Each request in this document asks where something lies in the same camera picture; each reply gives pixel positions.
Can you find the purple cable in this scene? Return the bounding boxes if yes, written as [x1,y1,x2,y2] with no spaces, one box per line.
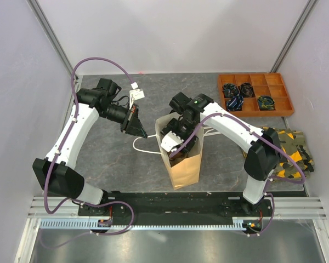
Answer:
[38,57,139,249]
[169,113,307,238]

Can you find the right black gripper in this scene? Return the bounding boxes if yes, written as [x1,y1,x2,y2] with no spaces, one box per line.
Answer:
[161,118,198,153]

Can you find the orange compartment tray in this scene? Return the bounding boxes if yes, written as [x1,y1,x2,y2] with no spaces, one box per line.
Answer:
[217,73,294,118]

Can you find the camouflage cloth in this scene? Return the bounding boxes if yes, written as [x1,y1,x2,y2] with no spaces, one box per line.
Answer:
[242,126,316,179]

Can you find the brown paper bag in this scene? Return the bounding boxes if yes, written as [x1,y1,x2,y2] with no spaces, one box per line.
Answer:
[133,114,220,190]

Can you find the cardboard cup carrier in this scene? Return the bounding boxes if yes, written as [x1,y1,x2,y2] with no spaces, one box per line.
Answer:
[169,152,188,167]

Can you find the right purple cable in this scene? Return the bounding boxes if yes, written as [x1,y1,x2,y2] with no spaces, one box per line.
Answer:
[169,113,307,238]

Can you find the rolled blue yellow sock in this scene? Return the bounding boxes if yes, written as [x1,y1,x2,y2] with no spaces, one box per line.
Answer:
[257,95,275,111]

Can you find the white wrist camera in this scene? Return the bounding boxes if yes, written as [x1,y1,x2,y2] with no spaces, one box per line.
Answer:
[160,131,184,152]
[129,82,145,108]

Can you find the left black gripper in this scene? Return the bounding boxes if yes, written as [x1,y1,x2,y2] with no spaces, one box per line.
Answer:
[100,103,148,139]

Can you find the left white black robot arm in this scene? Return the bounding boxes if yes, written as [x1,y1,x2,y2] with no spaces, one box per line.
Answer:
[32,78,148,215]

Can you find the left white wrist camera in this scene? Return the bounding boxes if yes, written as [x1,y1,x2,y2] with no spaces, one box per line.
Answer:
[129,82,145,108]

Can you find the rolled sock top left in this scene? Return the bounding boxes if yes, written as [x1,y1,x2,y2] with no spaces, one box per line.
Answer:
[222,83,240,98]

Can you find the rolled blue striped sock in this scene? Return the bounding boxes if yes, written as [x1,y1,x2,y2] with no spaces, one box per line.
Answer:
[226,94,244,111]

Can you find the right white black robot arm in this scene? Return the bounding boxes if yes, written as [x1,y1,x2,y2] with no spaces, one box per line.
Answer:
[156,92,281,216]

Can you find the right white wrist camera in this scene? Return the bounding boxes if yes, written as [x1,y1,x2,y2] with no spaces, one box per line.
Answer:
[160,131,184,152]

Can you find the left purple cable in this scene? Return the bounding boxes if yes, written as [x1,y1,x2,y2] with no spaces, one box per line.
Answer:
[38,57,139,249]

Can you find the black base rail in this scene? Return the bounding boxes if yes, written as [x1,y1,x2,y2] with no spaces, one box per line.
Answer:
[78,191,272,225]

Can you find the rolled brown sock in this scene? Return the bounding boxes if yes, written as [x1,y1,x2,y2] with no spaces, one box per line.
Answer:
[240,82,255,98]

